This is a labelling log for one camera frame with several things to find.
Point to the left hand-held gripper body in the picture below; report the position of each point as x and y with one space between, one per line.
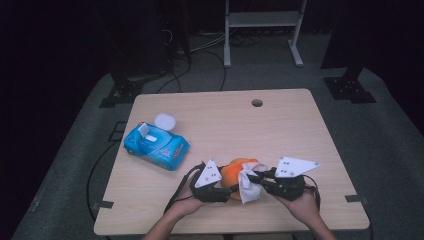
208 181

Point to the grey round table grommet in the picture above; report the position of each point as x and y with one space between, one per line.
257 102

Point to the black floor bracket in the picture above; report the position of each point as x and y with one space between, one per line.
117 131

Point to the blue wet wipe pack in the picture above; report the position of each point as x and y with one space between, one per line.
163 151

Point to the white wet wipe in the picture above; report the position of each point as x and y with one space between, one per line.
151 138
248 191

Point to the white round lid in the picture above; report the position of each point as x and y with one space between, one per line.
164 120

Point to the black stand with base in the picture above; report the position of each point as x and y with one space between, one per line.
350 88
126 90

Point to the person's left hand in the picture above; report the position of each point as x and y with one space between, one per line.
186 206

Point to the black table edge clip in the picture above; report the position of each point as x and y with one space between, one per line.
102 204
356 198

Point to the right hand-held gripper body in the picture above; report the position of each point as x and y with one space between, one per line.
288 186

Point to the white metal stand frame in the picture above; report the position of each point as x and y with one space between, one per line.
263 19

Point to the orange plush toy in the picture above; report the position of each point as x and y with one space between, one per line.
231 175

